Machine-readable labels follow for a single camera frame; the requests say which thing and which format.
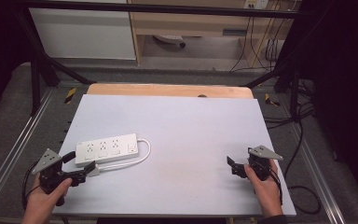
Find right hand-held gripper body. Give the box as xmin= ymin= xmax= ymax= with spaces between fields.
xmin=243 ymin=145 xmax=284 ymax=182

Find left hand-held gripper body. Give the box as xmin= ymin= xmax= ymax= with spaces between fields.
xmin=32 ymin=147 xmax=87 ymax=207

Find white power strip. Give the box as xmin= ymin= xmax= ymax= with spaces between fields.
xmin=75 ymin=133 xmax=140 ymax=168

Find white power strip cable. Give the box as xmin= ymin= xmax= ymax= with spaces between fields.
xmin=95 ymin=137 xmax=152 ymax=173

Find person's left hand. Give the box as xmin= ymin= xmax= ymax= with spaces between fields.
xmin=21 ymin=176 xmax=74 ymax=224

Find person's right hand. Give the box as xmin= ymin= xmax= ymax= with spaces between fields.
xmin=243 ymin=158 xmax=284 ymax=219

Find yellow black tape strip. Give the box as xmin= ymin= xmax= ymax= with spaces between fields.
xmin=264 ymin=92 xmax=282 ymax=107
xmin=63 ymin=87 xmax=77 ymax=105

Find wooden table board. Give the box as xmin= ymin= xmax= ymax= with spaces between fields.
xmin=86 ymin=82 xmax=255 ymax=100

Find dark curtain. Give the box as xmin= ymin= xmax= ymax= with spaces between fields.
xmin=279 ymin=0 xmax=358 ymax=213
xmin=0 ymin=0 xmax=38 ymax=125

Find white cabinet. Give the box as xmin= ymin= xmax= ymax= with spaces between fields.
xmin=28 ymin=7 xmax=137 ymax=61

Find white device under desk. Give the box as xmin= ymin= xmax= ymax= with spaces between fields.
xmin=153 ymin=34 xmax=187 ymax=49

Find wooden desk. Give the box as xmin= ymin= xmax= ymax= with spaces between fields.
xmin=126 ymin=0 xmax=296 ymax=67

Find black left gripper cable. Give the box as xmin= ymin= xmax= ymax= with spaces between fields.
xmin=21 ymin=161 xmax=42 ymax=210

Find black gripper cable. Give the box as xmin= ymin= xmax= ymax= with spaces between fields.
xmin=21 ymin=161 xmax=42 ymax=210
xmin=268 ymin=169 xmax=284 ymax=206

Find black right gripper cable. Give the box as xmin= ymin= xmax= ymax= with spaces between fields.
xmin=268 ymin=169 xmax=284 ymax=206

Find black floor cable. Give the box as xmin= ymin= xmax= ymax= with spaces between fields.
xmin=262 ymin=78 xmax=323 ymax=216

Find aluminium floor rail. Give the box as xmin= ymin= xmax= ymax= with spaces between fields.
xmin=287 ymin=118 xmax=348 ymax=224
xmin=0 ymin=88 xmax=55 ymax=216

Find black metal frame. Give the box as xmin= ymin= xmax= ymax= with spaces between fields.
xmin=12 ymin=0 xmax=311 ymax=118

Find hanging black cables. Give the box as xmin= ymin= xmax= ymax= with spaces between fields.
xmin=228 ymin=0 xmax=296 ymax=73

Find white wall socket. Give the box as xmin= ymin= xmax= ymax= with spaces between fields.
xmin=242 ymin=0 xmax=270 ymax=10

